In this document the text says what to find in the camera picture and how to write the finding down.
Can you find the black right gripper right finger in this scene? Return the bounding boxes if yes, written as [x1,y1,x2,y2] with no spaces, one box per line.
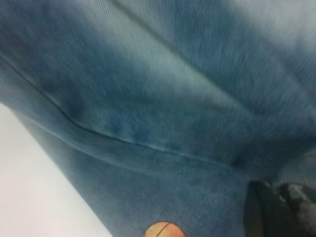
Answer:
[274,183,316,237]

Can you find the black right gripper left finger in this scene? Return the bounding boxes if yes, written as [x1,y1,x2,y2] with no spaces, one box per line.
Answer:
[243,181,292,237]

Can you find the blue denim printed pants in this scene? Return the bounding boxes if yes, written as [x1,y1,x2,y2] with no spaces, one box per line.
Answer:
[0,0,316,237]

